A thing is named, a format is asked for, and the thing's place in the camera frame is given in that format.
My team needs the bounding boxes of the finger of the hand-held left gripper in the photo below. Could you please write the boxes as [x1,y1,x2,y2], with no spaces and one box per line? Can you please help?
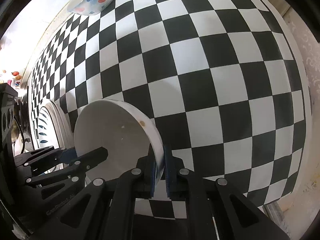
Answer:
[14,146,76,173]
[25,147,108,200]

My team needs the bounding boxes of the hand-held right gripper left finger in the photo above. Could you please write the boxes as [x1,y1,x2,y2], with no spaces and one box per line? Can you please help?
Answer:
[32,150,164,240]

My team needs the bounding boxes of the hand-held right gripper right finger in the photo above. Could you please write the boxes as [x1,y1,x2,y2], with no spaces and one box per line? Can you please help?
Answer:
[164,144,292,240]

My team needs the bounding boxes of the plain white plate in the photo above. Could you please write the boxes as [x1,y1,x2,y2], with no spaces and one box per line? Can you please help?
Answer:
[51,100,75,153]

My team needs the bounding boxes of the plain white bowl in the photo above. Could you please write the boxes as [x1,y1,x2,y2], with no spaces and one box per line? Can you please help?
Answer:
[74,99,165,188]

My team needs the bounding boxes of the black striped white plate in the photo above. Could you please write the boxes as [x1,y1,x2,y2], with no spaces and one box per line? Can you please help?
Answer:
[34,99,63,150]

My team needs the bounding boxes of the black white checkered cloth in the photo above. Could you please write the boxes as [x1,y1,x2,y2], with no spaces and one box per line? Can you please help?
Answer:
[29,0,307,220]

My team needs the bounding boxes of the colourful wall stickers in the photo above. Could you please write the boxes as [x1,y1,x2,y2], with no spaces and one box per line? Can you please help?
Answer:
[0,69,23,90]

